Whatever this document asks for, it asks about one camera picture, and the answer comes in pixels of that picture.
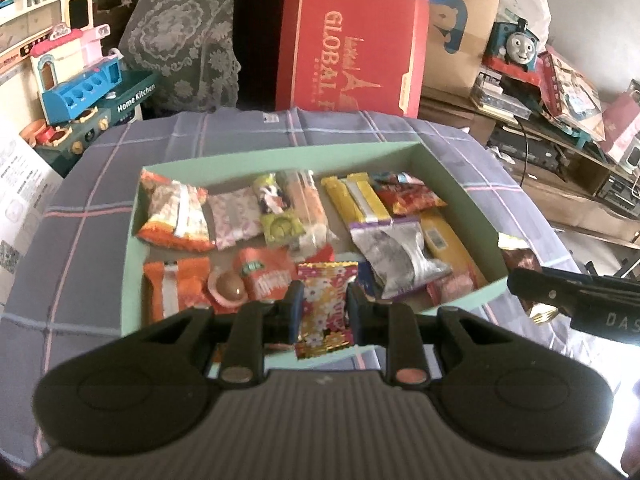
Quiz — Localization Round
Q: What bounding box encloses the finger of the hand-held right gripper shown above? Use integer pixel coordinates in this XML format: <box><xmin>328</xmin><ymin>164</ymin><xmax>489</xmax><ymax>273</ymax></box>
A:
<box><xmin>506</xmin><ymin>269</ymin><xmax>576</xmax><ymax>317</ymax></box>
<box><xmin>542</xmin><ymin>266</ymin><xmax>618</xmax><ymax>287</ymax></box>

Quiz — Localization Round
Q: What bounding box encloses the thin black cable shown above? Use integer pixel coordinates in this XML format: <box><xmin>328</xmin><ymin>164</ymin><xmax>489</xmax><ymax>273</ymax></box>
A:
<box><xmin>517</xmin><ymin>117</ymin><xmax>531</xmax><ymax>186</ymax></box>

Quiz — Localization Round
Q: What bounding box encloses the red rainbow candy packet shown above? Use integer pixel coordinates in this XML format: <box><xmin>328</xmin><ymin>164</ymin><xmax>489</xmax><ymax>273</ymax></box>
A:
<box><xmin>372</xmin><ymin>172</ymin><xmax>448</xmax><ymax>216</ymax></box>

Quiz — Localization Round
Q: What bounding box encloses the red cardboard box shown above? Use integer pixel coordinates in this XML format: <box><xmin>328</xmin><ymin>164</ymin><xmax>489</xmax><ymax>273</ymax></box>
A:
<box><xmin>275</xmin><ymin>0</ymin><xmax>431</xmax><ymax>120</ymax></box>

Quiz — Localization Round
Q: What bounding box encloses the orange patterned snack packet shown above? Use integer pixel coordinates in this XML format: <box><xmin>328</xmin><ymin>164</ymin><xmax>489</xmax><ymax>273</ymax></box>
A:
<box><xmin>135</xmin><ymin>170</ymin><xmax>181</xmax><ymax>246</ymax></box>

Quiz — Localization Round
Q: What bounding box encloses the blue toy rack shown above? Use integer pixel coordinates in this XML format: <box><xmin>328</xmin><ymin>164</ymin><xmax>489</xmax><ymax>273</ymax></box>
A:
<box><xmin>41</xmin><ymin>52</ymin><xmax>123</xmax><ymax>126</ymax></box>

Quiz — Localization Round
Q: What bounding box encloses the pink and blue snack packet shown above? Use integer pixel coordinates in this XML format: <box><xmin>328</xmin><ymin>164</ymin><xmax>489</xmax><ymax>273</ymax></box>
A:
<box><xmin>426</xmin><ymin>270</ymin><xmax>482</xmax><ymax>307</ymax></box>

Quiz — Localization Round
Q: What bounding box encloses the pink patterned snack packet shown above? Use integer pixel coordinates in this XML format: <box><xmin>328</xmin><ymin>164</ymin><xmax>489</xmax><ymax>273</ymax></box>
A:
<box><xmin>206</xmin><ymin>187</ymin><xmax>263</xmax><ymax>251</ymax></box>

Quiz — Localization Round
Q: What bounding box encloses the white instruction sheet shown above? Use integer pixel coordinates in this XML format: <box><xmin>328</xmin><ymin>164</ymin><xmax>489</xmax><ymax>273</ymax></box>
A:
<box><xmin>0</xmin><ymin>105</ymin><xmax>63</xmax><ymax>276</ymax></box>

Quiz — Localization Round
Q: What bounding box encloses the black media player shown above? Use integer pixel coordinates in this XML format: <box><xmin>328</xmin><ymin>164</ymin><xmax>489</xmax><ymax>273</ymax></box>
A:
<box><xmin>487</xmin><ymin>122</ymin><xmax>576</xmax><ymax>171</ymax></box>

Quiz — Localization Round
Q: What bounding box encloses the silver purple-edged snack packet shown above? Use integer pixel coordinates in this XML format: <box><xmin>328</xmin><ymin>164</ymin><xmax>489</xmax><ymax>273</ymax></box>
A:
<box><xmin>348</xmin><ymin>216</ymin><xmax>453</xmax><ymax>302</ymax></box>

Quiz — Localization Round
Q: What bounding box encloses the pink box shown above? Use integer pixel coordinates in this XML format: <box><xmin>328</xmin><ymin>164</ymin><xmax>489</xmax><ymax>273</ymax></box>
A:
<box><xmin>597</xmin><ymin>80</ymin><xmax>640</xmax><ymax>171</ymax></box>

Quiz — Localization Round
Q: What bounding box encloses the yellow wavy snack packet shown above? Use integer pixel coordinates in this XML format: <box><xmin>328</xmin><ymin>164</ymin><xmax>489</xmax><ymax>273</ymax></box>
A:
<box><xmin>321</xmin><ymin>172</ymin><xmax>392</xmax><ymax>223</ymax></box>

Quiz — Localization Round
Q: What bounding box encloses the white plastic bag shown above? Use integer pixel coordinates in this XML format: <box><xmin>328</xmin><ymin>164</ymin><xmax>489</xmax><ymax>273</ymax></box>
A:
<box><xmin>500</xmin><ymin>0</ymin><xmax>551</xmax><ymax>46</ymax></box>

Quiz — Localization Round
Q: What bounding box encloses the green cartoon snack packet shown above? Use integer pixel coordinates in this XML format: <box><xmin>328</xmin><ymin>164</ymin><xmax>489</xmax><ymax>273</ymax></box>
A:
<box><xmin>252</xmin><ymin>172</ymin><xmax>307</xmax><ymax>246</ymax></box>

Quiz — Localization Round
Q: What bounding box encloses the orange-red silver snack packet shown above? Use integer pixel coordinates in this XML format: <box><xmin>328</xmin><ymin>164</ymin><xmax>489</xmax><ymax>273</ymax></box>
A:
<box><xmin>235</xmin><ymin>245</ymin><xmax>337</xmax><ymax>303</ymax></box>

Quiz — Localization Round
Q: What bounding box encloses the brown cardboard box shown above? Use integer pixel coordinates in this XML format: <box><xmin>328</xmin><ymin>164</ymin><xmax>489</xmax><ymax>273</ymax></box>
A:
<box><xmin>420</xmin><ymin>0</ymin><xmax>503</xmax><ymax>98</ymax></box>

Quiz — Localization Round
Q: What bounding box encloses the long yellow snack packet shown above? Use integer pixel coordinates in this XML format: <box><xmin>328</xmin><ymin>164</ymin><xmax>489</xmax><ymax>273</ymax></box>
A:
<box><xmin>417</xmin><ymin>210</ymin><xmax>488</xmax><ymax>288</ymax></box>

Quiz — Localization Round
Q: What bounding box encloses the wooden cabinet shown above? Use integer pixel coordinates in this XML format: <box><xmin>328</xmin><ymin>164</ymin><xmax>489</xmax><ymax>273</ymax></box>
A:
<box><xmin>419</xmin><ymin>87</ymin><xmax>640</xmax><ymax>246</ymax></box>

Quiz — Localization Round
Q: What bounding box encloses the plaid blue cloth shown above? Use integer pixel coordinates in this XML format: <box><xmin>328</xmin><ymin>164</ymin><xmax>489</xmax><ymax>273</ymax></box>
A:
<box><xmin>0</xmin><ymin>107</ymin><xmax>591</xmax><ymax>471</ymax></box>

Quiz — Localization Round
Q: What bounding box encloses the clear cracker packet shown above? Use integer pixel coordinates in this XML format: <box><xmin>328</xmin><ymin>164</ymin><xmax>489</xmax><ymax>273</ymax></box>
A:
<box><xmin>277</xmin><ymin>169</ymin><xmax>341</xmax><ymax>253</ymax></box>

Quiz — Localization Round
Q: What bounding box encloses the mint green cardboard box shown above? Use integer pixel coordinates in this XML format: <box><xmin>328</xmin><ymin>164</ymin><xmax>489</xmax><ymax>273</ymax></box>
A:
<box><xmin>121</xmin><ymin>141</ymin><xmax>512</xmax><ymax>338</ymax></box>

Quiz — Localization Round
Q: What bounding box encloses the cream pink toy kitchen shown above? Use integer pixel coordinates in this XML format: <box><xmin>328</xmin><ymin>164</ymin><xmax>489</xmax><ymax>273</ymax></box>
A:
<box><xmin>0</xmin><ymin>0</ymin><xmax>113</xmax><ymax>101</ymax></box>

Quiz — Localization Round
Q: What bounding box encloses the teal toy kitchen box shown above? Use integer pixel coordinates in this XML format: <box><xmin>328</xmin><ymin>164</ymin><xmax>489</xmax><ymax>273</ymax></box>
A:
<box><xmin>65</xmin><ymin>70</ymin><xmax>163</xmax><ymax>156</ymax></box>

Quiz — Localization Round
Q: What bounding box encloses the gold candy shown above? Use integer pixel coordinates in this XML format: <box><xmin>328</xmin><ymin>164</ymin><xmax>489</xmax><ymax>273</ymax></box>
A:
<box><xmin>497</xmin><ymin>232</ymin><xmax>557</xmax><ymax>327</ymax></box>

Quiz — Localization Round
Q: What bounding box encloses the blue train toy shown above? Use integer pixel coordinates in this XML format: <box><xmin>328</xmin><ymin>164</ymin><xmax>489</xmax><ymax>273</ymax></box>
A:
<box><xmin>482</xmin><ymin>17</ymin><xmax>543</xmax><ymax>83</ymax></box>

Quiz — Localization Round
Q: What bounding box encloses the orange white snack packet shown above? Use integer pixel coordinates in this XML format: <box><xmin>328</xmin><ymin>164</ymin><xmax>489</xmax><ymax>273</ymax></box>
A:
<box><xmin>172</xmin><ymin>182</ymin><xmax>216</xmax><ymax>253</ymax></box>
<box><xmin>142</xmin><ymin>256</ymin><xmax>213</xmax><ymax>323</ymax></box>

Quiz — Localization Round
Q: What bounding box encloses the pink floral snack packet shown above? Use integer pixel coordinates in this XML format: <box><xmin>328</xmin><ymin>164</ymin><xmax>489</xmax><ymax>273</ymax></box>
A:
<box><xmin>295</xmin><ymin>260</ymin><xmax>361</xmax><ymax>361</ymax></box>

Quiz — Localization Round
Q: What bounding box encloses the grey lace cushion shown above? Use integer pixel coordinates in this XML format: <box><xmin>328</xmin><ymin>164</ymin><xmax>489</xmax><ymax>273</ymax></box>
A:
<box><xmin>117</xmin><ymin>0</ymin><xmax>241</xmax><ymax>113</ymax></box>

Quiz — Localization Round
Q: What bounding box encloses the stack of books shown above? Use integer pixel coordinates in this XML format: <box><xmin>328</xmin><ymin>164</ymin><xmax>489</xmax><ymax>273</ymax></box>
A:
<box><xmin>470</xmin><ymin>72</ymin><xmax>533</xmax><ymax>121</ymax></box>

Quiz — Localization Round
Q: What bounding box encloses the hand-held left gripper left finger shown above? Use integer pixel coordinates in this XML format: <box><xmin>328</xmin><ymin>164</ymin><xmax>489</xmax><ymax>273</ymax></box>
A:
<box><xmin>127</xmin><ymin>280</ymin><xmax>306</xmax><ymax>387</ymax></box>

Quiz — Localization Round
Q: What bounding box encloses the picture book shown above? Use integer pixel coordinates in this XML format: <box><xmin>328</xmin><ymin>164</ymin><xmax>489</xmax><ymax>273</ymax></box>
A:
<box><xmin>540</xmin><ymin>50</ymin><xmax>603</xmax><ymax>126</ymax></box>

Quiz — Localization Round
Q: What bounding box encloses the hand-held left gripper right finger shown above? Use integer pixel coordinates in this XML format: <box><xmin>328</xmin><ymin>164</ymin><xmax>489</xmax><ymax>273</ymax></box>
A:
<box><xmin>345</xmin><ymin>282</ymin><xmax>523</xmax><ymax>387</ymax></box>

